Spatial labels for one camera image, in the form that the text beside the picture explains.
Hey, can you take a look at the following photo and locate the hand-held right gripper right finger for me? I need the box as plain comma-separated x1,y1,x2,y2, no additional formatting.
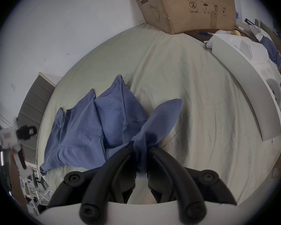
148,147,237,224

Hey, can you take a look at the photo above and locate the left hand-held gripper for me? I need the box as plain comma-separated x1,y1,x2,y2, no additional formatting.
0,118,38,170

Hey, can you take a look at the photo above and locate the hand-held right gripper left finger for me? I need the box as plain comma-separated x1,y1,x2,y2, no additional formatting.
47,142,137,224

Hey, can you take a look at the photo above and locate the blue shirt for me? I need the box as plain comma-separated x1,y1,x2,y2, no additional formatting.
39,75,184,179

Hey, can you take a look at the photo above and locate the grey padded headboard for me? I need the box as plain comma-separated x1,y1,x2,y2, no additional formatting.
16,72,56,164

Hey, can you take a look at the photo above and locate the bed with beige sheet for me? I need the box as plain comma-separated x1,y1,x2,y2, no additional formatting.
36,22,281,210

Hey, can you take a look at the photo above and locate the dark wooden table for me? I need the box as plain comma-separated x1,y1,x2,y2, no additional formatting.
184,29,219,44

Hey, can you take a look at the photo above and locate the brown cardboard carton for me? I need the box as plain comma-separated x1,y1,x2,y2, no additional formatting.
126,0,236,35

